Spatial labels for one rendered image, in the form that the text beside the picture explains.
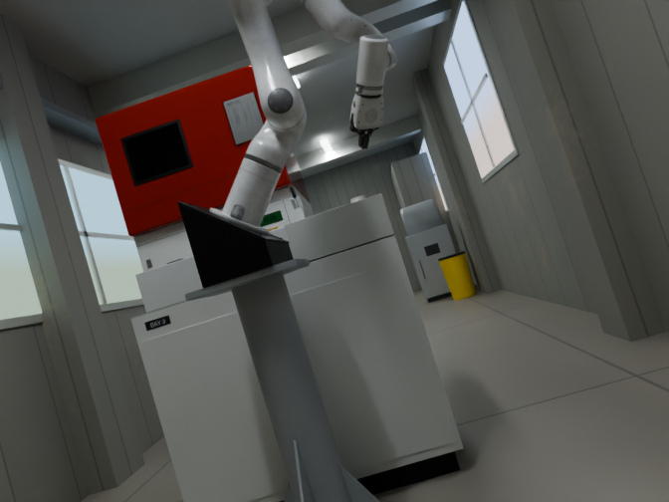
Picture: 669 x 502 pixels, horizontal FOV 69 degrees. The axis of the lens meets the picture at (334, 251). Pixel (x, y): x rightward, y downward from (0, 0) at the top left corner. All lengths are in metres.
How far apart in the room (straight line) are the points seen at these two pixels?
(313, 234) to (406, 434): 0.73
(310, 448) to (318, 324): 0.41
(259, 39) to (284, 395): 1.02
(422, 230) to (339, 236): 5.51
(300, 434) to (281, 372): 0.18
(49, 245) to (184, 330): 1.58
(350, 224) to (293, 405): 0.62
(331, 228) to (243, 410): 0.69
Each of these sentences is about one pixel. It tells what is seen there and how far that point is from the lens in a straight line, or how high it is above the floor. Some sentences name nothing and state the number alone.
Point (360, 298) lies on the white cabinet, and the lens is 1.63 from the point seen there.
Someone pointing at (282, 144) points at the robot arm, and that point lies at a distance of 1.49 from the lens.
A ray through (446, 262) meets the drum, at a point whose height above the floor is 0.50.
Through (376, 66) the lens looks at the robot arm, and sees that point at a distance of 1.50.
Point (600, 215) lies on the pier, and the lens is 2.77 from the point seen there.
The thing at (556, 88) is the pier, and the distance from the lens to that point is 2.83.
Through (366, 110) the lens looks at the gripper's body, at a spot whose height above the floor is 1.20.
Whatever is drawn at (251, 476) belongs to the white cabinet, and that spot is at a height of 0.19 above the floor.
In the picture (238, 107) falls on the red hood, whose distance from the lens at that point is 2.41.
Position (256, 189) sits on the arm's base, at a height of 1.05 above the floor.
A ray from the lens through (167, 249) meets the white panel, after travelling 2.46.
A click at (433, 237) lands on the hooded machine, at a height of 0.87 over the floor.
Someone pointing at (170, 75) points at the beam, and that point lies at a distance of 4.49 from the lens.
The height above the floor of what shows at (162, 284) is 0.90.
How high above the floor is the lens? 0.74
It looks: 3 degrees up
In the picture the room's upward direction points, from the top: 17 degrees counter-clockwise
